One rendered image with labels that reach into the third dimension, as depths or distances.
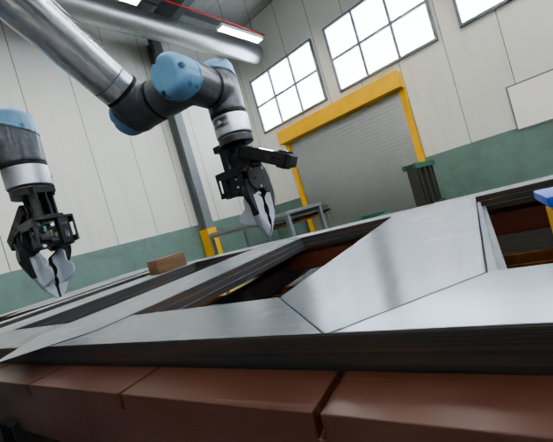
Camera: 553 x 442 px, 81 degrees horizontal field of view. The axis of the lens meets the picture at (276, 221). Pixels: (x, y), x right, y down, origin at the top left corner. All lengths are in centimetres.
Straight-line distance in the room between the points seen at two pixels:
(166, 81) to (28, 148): 31
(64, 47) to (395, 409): 63
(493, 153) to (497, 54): 199
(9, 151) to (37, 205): 11
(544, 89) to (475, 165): 179
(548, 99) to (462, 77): 165
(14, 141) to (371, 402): 72
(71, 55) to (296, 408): 60
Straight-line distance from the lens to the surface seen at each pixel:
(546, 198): 31
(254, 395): 23
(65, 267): 77
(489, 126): 854
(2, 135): 78
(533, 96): 849
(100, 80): 67
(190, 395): 26
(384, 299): 25
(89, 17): 852
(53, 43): 66
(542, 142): 847
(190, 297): 59
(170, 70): 60
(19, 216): 79
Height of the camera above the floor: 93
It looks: 1 degrees down
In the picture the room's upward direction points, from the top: 16 degrees counter-clockwise
